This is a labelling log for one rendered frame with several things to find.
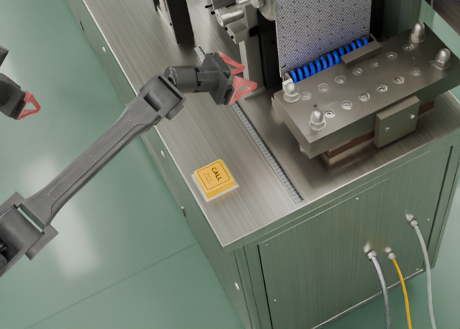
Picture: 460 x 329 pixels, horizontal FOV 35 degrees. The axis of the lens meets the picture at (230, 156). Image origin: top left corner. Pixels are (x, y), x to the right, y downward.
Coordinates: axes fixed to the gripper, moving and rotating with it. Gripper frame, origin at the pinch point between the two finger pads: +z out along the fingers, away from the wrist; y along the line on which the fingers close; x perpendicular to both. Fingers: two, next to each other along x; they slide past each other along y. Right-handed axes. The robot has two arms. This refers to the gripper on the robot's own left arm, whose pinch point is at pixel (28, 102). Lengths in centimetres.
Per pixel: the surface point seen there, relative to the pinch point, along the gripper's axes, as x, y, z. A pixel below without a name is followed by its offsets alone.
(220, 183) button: -6.8, -44.0, 18.0
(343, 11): -53, -48, 20
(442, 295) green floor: -2, -85, 122
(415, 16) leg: -68, -47, 65
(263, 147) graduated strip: -18, -44, 27
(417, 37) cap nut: -57, -61, 33
